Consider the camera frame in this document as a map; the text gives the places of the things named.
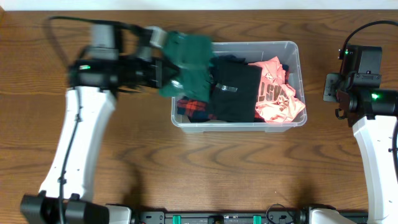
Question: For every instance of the black garment with tape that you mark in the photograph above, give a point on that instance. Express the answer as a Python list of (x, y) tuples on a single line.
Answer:
[(234, 96)]

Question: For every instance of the dark navy garment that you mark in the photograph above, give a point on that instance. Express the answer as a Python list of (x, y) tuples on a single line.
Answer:
[(227, 58)]

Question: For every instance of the red plaid flannel shirt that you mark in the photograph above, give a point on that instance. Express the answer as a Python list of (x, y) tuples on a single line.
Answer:
[(197, 111)]

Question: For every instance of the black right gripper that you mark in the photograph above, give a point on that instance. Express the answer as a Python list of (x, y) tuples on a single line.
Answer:
[(335, 79)]

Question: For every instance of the clear plastic storage bin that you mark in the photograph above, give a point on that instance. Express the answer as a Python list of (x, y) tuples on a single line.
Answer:
[(288, 54)]

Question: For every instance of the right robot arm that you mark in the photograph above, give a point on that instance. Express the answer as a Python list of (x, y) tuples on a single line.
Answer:
[(371, 112)]

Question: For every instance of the pink garment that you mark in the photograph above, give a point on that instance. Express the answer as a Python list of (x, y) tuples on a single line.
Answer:
[(276, 99)]

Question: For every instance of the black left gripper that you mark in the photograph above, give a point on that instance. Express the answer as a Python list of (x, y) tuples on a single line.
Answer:
[(158, 72)]

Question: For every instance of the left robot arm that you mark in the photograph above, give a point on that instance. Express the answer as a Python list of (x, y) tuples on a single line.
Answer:
[(119, 57)]

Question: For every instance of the green garment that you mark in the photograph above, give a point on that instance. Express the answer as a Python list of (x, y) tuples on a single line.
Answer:
[(192, 54)]

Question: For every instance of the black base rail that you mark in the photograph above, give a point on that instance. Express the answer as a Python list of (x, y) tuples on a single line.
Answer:
[(275, 214)]

